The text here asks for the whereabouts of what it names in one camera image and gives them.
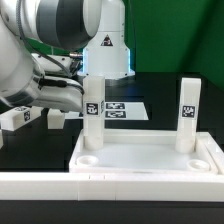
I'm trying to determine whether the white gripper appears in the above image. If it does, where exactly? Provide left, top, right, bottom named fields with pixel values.
left=31, top=53, right=84, bottom=112

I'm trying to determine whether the white desk top tray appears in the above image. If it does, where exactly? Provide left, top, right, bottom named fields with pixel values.
left=69, top=129, right=218, bottom=174

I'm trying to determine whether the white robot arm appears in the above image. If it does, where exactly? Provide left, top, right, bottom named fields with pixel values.
left=0, top=0, right=135, bottom=112

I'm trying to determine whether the white fiducial marker sheet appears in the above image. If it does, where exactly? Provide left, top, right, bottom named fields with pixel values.
left=65, top=100, right=150, bottom=122

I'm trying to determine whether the white front fence bar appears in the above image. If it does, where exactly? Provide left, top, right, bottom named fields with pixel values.
left=0, top=172, right=224, bottom=202

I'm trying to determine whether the white fence bar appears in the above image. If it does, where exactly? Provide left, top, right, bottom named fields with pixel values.
left=0, top=172, right=224, bottom=202
left=204, top=133, right=224, bottom=175

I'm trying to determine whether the white right fence bar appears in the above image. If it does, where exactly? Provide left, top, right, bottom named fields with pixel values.
left=204, top=133, right=224, bottom=175

